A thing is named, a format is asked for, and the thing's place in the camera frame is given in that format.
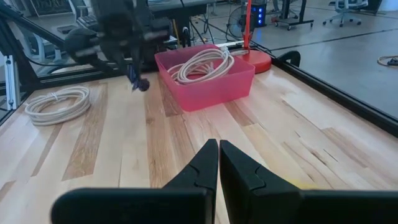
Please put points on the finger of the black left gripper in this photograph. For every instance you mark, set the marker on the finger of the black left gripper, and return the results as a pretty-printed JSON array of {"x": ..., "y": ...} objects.
[
  {"x": 136, "y": 62},
  {"x": 121, "y": 60}
]

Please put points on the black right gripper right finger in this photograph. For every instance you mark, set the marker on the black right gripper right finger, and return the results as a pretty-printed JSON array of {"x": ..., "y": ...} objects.
[{"x": 264, "y": 205}]

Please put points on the pink plastic bin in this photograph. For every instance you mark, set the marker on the pink plastic bin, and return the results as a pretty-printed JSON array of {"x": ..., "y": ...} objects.
[{"x": 211, "y": 93}]

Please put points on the black computer tower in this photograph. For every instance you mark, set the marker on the black computer tower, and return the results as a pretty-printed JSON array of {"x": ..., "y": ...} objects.
[{"x": 259, "y": 14}]

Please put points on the black floor fan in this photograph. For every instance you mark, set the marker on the black floor fan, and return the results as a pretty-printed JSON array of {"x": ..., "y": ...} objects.
[{"x": 237, "y": 21}]

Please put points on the red desk lamp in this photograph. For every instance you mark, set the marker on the red desk lamp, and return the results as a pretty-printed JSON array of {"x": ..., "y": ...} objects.
[{"x": 253, "y": 59}]

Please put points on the light office chair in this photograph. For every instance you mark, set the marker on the light office chair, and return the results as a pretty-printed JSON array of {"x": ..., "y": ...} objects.
[{"x": 345, "y": 9}]

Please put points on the silver frame bracket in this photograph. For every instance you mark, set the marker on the silver frame bracket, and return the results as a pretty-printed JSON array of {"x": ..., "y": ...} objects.
[{"x": 12, "y": 81}]

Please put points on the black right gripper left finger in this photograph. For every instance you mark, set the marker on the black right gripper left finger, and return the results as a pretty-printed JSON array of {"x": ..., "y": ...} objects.
[{"x": 174, "y": 205}]

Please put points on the grey desk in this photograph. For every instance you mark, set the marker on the grey desk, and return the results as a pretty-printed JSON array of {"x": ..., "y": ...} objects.
[{"x": 186, "y": 4}]

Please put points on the black keyboard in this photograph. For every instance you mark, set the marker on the black keyboard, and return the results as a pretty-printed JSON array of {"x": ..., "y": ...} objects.
[{"x": 88, "y": 20}]

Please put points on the black rolling desk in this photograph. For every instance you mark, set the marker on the black rolling desk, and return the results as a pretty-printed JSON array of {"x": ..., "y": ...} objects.
[{"x": 293, "y": 20}]

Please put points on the black aluminium table frame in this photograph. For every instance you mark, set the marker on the black aluminium table frame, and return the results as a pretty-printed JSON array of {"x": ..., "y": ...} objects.
[{"x": 342, "y": 99}]

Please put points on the white power strip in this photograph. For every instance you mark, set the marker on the white power strip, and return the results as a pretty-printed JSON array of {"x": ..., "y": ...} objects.
[{"x": 231, "y": 44}]

